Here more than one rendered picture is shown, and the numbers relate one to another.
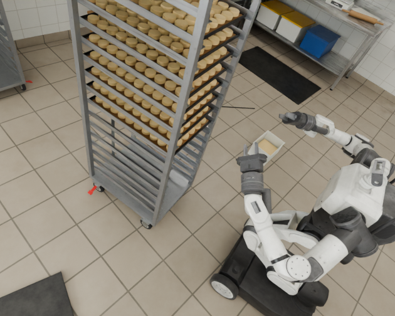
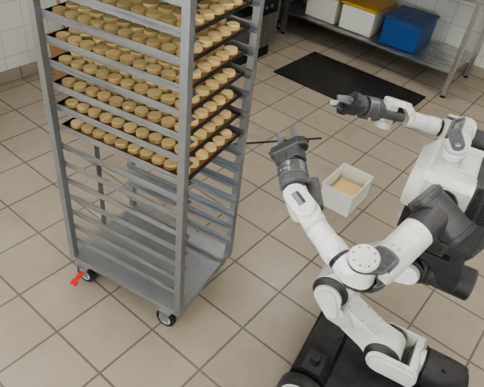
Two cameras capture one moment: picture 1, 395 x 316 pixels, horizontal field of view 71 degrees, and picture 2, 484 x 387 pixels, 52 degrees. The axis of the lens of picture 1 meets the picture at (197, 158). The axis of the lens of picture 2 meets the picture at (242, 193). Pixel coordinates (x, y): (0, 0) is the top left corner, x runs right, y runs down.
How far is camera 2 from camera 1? 50 cm
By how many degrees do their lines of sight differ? 10
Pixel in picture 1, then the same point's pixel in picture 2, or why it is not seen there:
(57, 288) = not seen: outside the picture
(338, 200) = (416, 183)
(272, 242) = (326, 238)
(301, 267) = (367, 256)
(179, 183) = (211, 251)
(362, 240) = (449, 218)
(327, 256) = (402, 242)
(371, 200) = (460, 174)
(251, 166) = (288, 154)
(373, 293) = not seen: outside the picture
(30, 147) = not seen: outside the picture
